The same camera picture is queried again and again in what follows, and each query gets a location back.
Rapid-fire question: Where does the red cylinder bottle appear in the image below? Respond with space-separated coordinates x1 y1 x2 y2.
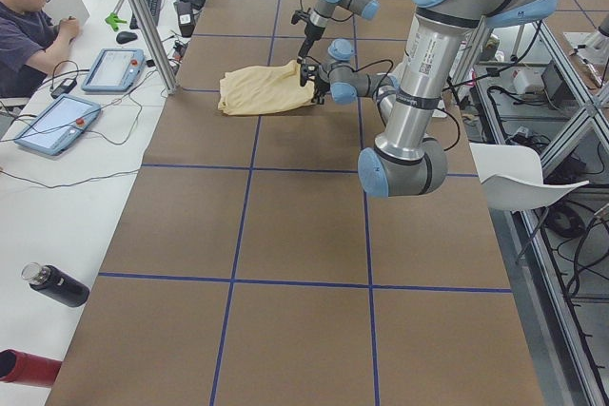
1 349 62 387

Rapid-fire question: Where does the cream long-sleeve printed shirt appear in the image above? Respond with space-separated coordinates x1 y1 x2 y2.
218 60 314 116

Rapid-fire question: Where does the black keyboard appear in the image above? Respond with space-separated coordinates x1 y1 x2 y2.
128 0 165 30

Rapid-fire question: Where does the black computer mouse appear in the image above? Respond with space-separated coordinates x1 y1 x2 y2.
115 30 138 45

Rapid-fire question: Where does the green plastic object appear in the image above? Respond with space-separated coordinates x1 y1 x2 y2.
105 12 127 32

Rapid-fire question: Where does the aluminium frame post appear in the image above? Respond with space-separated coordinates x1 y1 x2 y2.
128 0 177 95

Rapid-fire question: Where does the far teach pendant tablet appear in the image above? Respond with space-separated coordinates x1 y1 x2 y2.
81 48 146 93

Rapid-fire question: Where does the seated person dark shirt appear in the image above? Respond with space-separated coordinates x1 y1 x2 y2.
1 0 80 98

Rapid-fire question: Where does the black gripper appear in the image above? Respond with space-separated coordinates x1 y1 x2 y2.
297 23 324 64
311 68 330 105

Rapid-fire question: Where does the teach pendant tablet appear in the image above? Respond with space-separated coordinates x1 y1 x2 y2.
13 94 102 156
81 48 146 93

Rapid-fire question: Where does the near teach pendant tablet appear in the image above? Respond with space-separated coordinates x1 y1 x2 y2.
13 94 102 156

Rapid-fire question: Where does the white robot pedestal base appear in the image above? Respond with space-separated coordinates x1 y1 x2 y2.
374 74 400 124

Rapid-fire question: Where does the black bottle steel cap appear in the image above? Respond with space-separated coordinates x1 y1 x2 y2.
21 262 89 308

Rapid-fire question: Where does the white plastic chair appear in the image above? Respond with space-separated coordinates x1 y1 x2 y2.
470 143 589 211

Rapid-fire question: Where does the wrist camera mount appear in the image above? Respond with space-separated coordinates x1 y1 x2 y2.
300 62 319 87
290 9 310 25

